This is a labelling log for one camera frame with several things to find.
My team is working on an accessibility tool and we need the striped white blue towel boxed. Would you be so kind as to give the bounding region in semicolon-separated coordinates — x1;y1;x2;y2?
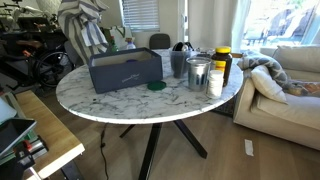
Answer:
58;0;108;64

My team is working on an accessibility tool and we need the navy blue cardboard box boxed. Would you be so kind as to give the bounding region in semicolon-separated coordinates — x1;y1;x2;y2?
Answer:
88;48;163;94

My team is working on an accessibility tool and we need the green round lid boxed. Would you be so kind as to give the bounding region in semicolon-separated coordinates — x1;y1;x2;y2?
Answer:
147;81;166;91

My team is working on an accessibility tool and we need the metal tin can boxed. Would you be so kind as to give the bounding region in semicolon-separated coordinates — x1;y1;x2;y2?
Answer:
187;56;211;91

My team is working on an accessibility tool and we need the dark grey chair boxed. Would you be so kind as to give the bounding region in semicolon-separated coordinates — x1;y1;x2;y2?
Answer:
149;33;170;49

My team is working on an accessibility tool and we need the small white plastic bottle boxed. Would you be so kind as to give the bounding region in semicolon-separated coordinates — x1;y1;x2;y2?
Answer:
126;38;136;50

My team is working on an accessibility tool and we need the white pill bottle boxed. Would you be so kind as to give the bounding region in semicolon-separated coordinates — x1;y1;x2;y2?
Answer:
206;70;224;99

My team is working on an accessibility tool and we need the green glass bottle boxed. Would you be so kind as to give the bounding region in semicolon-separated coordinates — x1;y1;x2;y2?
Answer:
110;36;118;52

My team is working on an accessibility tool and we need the amber jar yellow lid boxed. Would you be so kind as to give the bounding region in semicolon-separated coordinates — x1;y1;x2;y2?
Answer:
211;46;232;86

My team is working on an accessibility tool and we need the white curtain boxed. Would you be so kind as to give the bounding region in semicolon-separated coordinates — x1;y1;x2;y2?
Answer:
188;0;252;52

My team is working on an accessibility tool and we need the patterned grey cushion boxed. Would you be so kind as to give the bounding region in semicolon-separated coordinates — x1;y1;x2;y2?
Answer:
237;50;320;97

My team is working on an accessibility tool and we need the paper scrap on floor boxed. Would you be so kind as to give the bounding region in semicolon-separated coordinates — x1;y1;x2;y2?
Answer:
244;139;254;156

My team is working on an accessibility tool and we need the white cushion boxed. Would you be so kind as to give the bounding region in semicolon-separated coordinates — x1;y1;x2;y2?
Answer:
251;65;287;103

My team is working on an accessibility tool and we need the light wooden bench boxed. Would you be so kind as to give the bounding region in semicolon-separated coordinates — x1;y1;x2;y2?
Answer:
16;91;85;180

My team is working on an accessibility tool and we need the black wheelchair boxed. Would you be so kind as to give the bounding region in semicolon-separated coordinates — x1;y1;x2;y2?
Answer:
0;17;75;90

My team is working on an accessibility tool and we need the cream sofa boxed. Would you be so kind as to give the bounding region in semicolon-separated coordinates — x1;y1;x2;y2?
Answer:
233;45;320;150

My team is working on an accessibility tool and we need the black cable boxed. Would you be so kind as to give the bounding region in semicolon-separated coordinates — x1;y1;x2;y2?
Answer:
99;123;111;180

